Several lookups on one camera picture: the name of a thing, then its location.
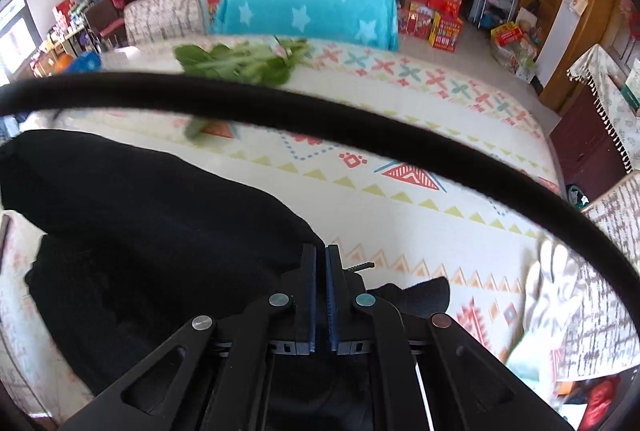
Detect black pants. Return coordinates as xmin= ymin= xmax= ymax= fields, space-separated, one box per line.
xmin=0 ymin=130 xmax=451 ymax=431

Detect green leafy vegetable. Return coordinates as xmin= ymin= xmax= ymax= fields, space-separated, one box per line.
xmin=173 ymin=36 xmax=313 ymax=143

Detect dark wooden sideboard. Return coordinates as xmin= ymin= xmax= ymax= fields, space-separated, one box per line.
xmin=550 ymin=76 xmax=640 ymax=202

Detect green white box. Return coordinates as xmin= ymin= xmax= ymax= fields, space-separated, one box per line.
xmin=622 ymin=58 xmax=640 ymax=112

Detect grey patterned chair cover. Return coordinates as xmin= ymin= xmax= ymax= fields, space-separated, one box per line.
xmin=124 ymin=0 xmax=208 ymax=46
xmin=555 ymin=171 xmax=640 ymax=382

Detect fringed floral cloth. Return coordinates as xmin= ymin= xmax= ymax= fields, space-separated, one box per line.
xmin=566 ymin=44 xmax=640 ymax=172

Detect teal star blanket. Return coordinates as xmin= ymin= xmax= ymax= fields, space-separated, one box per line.
xmin=212 ymin=0 xmax=400 ymax=52

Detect yellow red carton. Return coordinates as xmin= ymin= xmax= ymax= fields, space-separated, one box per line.
xmin=490 ymin=22 xmax=523 ymax=47

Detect wooden door frame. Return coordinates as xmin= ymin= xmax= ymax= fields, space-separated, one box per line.
xmin=540 ymin=0 xmax=623 ymax=112

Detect white work glove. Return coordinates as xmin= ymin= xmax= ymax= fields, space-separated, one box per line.
xmin=505 ymin=238 xmax=583 ymax=392

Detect television screen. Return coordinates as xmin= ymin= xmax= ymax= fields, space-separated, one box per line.
xmin=0 ymin=0 xmax=43 ymax=84

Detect black cable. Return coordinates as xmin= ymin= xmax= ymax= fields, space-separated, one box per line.
xmin=0 ymin=72 xmax=640 ymax=307

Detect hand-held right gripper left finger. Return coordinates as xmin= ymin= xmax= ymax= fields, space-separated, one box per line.
xmin=60 ymin=243 xmax=318 ymax=431

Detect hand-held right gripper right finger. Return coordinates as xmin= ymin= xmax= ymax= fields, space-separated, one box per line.
xmin=326 ymin=244 xmax=576 ymax=431

